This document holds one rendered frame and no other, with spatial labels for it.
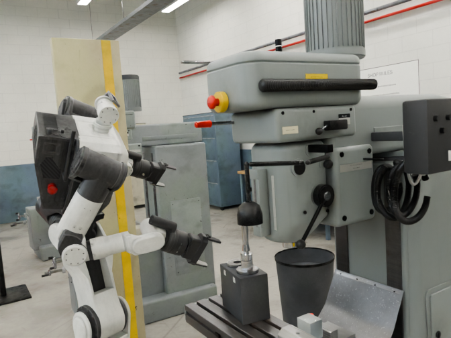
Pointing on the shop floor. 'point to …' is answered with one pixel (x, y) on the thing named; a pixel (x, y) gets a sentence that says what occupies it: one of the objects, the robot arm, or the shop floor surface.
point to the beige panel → (129, 289)
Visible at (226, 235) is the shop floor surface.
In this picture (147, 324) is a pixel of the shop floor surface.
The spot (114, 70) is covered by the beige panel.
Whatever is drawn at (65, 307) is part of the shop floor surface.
